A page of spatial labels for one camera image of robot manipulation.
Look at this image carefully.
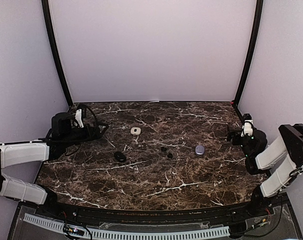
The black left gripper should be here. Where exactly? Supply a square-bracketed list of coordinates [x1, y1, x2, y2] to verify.
[61, 121, 109, 148]

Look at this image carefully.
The white earbud charging case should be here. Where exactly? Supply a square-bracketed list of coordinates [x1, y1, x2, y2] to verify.
[130, 127, 142, 136]

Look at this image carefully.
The black earbud charging case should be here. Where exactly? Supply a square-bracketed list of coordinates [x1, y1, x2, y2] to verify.
[114, 151, 127, 163]

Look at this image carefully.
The purple earbud charging case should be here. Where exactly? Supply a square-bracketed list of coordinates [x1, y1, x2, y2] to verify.
[195, 145, 205, 157]

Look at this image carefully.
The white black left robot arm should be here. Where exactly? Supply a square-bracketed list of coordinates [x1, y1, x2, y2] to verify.
[0, 109, 109, 218]

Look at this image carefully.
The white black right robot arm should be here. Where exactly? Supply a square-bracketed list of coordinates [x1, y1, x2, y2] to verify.
[227, 120, 303, 217]

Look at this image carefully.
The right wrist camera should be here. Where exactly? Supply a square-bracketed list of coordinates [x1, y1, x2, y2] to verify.
[241, 113, 254, 137]

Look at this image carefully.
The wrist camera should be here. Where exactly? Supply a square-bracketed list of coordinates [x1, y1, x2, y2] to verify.
[241, 113, 254, 137]
[71, 104, 87, 129]

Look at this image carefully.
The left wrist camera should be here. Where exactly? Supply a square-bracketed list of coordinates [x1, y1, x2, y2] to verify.
[71, 104, 87, 129]

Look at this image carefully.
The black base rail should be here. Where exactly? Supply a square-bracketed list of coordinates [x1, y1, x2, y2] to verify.
[49, 202, 275, 225]

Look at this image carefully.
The grey slotted cable duct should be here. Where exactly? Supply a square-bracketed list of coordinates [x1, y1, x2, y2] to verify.
[22, 213, 230, 240]

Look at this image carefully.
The black frame post left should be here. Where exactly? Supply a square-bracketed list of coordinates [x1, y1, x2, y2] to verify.
[41, 0, 74, 108]

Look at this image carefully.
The black frame post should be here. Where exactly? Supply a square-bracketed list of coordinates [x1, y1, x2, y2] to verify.
[41, 0, 74, 108]
[233, 0, 264, 109]

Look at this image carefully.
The black frame post right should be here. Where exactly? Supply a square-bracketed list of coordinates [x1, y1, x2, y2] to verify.
[233, 0, 264, 109]

